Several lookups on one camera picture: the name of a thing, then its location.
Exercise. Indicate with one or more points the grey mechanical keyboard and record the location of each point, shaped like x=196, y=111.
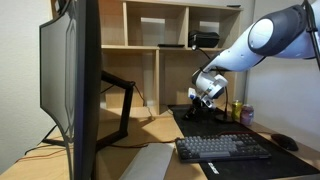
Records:
x=220, y=146

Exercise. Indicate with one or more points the wooden cubby shelf unit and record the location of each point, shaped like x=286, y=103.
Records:
x=156, y=66

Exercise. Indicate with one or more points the black computer mouse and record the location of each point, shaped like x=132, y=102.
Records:
x=285, y=142

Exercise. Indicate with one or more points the white wrist camera block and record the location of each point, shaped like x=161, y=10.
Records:
x=192, y=94

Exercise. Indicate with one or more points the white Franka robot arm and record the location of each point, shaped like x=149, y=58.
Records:
x=253, y=46

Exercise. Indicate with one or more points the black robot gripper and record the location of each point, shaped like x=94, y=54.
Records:
x=202, y=106

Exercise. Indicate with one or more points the yellow green drink can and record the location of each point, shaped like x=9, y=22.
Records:
x=236, y=110

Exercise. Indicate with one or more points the grey keyboard wrist rest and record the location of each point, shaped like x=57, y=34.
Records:
x=150, y=163

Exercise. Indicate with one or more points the flat black device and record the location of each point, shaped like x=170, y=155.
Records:
x=170, y=45

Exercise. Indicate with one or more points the pink drink can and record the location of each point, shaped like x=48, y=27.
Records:
x=247, y=115

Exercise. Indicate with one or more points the black bag on shelf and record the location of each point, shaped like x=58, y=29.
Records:
x=204, y=38

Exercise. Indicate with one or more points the small black flat item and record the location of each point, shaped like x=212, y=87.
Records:
x=233, y=5

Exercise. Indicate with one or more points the black angular monitor stand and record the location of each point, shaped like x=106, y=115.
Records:
x=126, y=106

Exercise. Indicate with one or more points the black curved computer monitor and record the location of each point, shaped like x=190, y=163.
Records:
x=83, y=100

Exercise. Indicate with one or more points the black desk mat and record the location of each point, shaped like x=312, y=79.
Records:
x=240, y=166

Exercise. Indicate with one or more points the black gooseneck desk lamp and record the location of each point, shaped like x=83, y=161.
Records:
x=225, y=117

